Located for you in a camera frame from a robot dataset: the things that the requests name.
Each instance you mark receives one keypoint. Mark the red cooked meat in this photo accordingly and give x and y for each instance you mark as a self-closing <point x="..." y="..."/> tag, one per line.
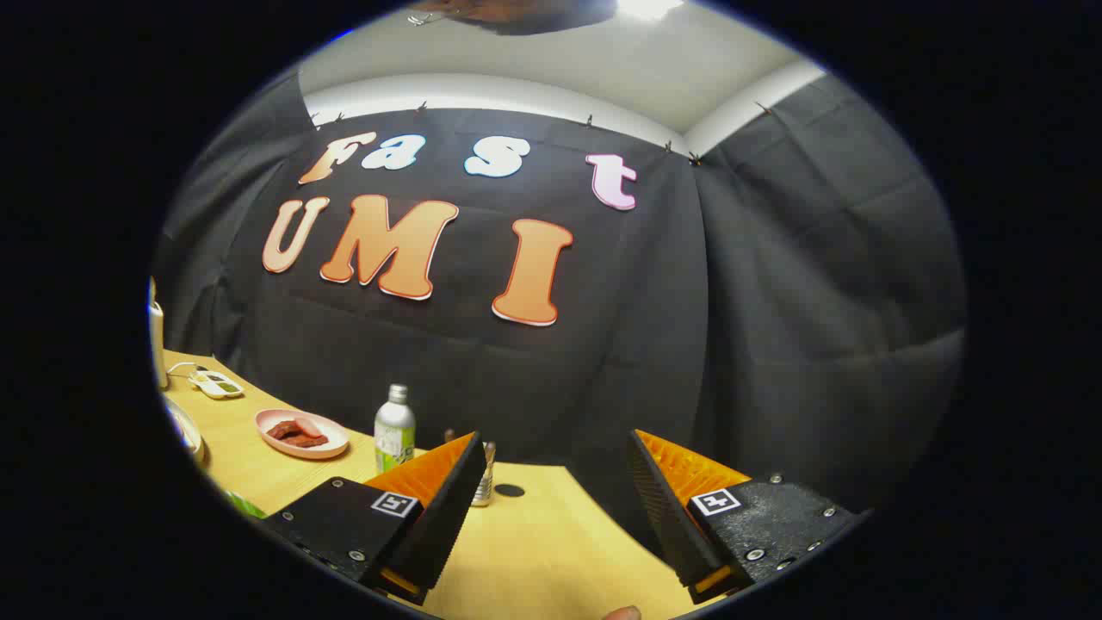
<point x="288" y="433"/>

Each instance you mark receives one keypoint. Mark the pink plate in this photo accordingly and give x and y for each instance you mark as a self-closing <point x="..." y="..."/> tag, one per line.
<point x="336" y="441"/>

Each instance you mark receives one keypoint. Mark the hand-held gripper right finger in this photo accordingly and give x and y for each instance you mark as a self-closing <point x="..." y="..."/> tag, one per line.
<point x="667" y="517"/>

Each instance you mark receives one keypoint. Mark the green lettuce leaf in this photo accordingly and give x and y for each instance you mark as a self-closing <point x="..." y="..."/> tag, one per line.
<point x="245" y="505"/>

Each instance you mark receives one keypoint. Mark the grey round plate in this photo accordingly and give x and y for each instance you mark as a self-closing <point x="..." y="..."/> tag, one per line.
<point x="185" y="430"/>

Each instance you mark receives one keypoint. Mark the green label drink bottle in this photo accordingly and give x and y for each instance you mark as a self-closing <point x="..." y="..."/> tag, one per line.
<point x="394" y="430"/>

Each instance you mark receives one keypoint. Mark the pink sausage slice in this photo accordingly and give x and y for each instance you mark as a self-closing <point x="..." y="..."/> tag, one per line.
<point x="307" y="428"/>

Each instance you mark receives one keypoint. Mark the white toaster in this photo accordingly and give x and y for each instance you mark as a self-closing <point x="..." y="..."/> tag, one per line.
<point x="158" y="344"/>

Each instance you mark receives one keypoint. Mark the white divided bean tray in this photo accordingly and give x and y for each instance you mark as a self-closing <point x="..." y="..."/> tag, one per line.
<point x="215" y="385"/>

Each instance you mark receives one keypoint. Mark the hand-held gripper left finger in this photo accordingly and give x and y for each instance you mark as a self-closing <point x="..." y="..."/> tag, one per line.
<point x="448" y="525"/>

